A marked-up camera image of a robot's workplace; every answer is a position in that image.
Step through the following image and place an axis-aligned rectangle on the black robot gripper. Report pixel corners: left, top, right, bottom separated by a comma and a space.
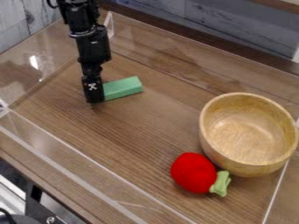
73, 25, 111, 103

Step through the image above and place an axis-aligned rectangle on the green rectangular block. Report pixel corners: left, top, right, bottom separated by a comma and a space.
103, 76, 143, 101

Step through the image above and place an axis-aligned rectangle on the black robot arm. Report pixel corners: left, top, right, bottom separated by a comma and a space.
47, 0, 112, 103

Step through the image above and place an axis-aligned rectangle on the light wooden bowl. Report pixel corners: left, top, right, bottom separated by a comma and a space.
199, 92, 299, 178

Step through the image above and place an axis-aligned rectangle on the red plush tomato toy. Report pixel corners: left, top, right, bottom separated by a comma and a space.
171, 152, 231, 197

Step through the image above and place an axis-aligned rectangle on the black table clamp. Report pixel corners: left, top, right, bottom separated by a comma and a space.
24, 185, 67, 224

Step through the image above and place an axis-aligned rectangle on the clear acrylic corner bracket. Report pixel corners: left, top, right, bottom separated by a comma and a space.
104, 11, 115, 38

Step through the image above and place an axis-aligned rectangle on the clear acrylic tray wall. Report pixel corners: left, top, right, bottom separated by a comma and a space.
0, 102, 195, 224

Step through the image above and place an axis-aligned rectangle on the black cable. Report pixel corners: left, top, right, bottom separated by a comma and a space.
0, 206, 19, 224

